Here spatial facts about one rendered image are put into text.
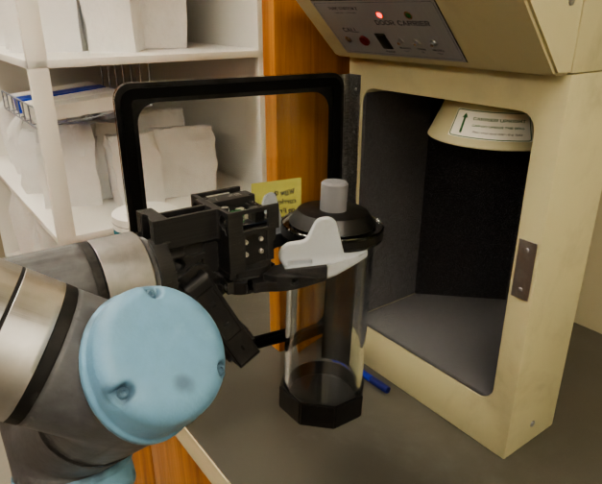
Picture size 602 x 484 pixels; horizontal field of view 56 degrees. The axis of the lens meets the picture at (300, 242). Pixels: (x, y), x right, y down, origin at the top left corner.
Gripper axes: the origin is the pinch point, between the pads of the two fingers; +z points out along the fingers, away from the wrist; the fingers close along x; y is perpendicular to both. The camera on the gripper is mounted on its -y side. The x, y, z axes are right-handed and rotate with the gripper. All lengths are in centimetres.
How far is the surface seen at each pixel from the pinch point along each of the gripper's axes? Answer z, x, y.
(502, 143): 21.7, -4.8, 9.2
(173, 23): 40, 124, 21
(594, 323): 62, -2, -29
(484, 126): 21.1, -2.5, 10.9
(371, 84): 18.2, 14.0, 14.2
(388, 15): 10.3, 3.5, 22.8
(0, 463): -28, 143, -123
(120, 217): -2, 63, -14
